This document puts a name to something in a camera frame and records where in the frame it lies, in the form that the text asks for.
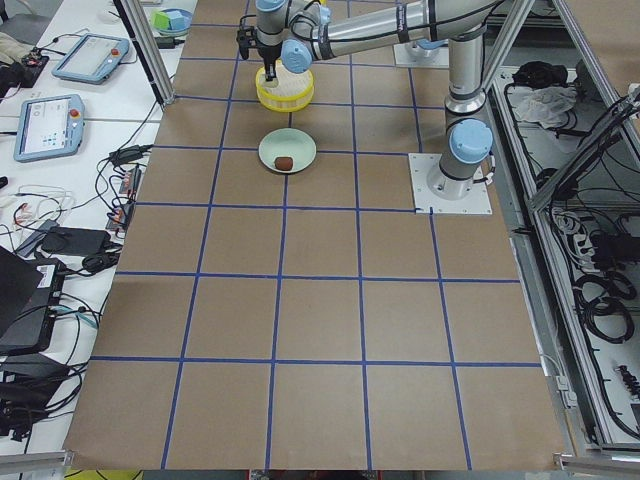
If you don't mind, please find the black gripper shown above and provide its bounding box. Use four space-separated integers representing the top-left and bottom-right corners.
236 14 280 82

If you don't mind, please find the yellow steamer top layer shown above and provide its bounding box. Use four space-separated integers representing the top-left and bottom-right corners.
255 60 315 102

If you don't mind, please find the yellow steamer layer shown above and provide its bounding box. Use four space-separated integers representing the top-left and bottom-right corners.
255 60 315 102
258 91 314 113

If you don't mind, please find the brown chocolate bun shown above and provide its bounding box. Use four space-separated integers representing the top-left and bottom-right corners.
274 156 294 172

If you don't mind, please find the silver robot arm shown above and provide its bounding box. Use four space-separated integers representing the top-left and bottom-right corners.
236 1 496 201

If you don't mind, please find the yellow steamer bottom layer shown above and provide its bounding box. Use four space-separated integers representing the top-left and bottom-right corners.
258 91 314 113

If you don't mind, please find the mint green plate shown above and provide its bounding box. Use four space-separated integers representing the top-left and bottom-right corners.
258 128 317 174

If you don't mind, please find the blue cube block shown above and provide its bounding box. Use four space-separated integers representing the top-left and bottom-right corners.
165 9 192 31

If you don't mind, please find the blue bowl with blocks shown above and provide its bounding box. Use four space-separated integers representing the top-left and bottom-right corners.
151 8 193 37

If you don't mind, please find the green cube block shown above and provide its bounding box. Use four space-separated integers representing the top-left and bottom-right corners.
151 11 171 30

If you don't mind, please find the far teach pendant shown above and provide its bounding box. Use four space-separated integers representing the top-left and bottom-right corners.
52 34 130 85

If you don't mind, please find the teach pendant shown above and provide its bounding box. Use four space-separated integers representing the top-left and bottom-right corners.
13 94 85 163
52 34 130 85

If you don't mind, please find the near teach pendant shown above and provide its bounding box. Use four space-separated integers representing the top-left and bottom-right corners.
13 94 85 163

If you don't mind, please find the black power adapter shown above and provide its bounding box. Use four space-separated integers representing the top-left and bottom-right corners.
41 226 110 256

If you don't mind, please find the white crumpled cloth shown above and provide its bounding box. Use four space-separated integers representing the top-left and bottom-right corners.
514 86 577 129

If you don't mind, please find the black laptop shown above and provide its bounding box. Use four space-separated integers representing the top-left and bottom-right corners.
1 248 64 356

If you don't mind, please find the aluminium frame post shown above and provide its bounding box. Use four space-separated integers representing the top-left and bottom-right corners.
114 0 175 108

